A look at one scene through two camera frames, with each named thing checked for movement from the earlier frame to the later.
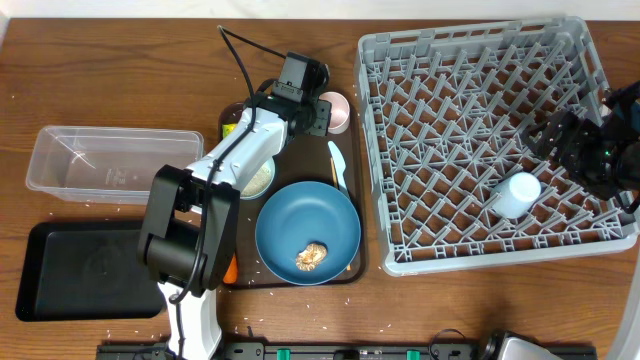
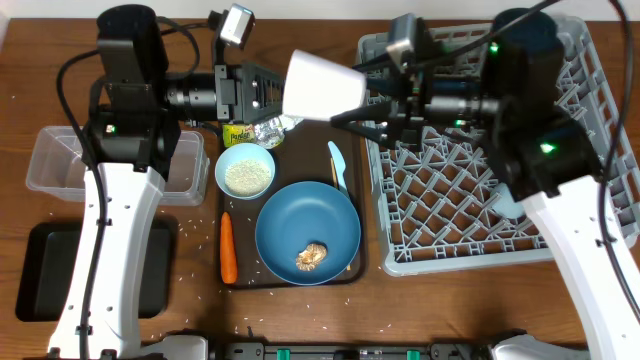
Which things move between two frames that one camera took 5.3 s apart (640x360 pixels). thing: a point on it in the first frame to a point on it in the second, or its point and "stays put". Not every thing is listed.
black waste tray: [85, 271] stays put
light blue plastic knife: [340, 166] stays put
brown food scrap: [313, 254] stays put
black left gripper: [320, 117] to [223, 93]
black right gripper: [582, 131] to [416, 103]
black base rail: [337, 351] stays put
